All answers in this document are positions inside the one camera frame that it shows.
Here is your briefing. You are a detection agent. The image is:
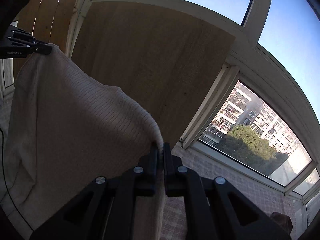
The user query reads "pink plaid table cloth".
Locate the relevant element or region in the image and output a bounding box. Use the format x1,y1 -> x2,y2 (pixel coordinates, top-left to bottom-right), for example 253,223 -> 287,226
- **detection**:
1,92 -> 298,239

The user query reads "cream knit garment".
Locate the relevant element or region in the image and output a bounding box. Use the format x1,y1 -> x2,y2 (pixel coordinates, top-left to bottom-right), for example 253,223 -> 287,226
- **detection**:
4,46 -> 163,239

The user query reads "knotty pine plank board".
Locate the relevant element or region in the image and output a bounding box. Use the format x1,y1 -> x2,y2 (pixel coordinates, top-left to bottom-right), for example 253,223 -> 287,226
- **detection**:
12,0 -> 79,81

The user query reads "large light wooden board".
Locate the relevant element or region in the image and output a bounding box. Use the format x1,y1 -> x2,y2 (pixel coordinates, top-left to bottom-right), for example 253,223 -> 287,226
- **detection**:
72,2 -> 234,146

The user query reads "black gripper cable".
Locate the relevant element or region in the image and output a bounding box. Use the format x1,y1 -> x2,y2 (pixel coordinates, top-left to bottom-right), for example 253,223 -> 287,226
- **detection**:
0,127 -> 34,231

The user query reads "dark brown garment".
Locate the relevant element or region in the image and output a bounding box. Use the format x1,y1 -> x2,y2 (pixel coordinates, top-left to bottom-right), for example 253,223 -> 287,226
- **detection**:
270,211 -> 293,235

